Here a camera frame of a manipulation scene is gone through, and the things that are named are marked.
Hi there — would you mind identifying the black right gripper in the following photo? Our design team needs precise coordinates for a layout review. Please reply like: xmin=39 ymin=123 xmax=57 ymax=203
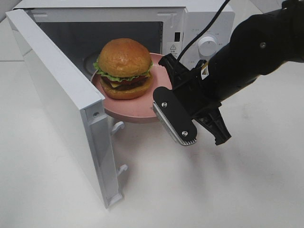
xmin=158 ymin=54 xmax=231 ymax=145

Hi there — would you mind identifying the pink round plate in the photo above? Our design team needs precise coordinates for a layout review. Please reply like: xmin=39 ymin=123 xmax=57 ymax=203
xmin=91 ymin=53 xmax=172 ymax=124

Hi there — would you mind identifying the burger with lettuce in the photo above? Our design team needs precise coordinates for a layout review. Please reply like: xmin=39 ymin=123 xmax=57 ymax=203
xmin=93 ymin=38 xmax=153 ymax=100

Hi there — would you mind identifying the white microwave door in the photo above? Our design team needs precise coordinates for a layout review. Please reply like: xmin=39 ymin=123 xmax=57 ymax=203
xmin=6 ymin=9 xmax=128 ymax=208

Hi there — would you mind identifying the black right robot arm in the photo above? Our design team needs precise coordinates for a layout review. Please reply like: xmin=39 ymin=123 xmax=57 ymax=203
xmin=153 ymin=0 xmax=304 ymax=146

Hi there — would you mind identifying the upper white power knob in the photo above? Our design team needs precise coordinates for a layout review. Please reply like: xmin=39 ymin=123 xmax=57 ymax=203
xmin=198 ymin=35 xmax=217 ymax=57

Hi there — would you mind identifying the white warning label sticker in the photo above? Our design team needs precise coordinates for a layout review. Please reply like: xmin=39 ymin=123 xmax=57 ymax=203
xmin=166 ymin=42 xmax=181 ymax=59

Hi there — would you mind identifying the white microwave oven body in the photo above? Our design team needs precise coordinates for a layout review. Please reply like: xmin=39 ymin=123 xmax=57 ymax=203
xmin=7 ymin=0 xmax=222 ymax=106

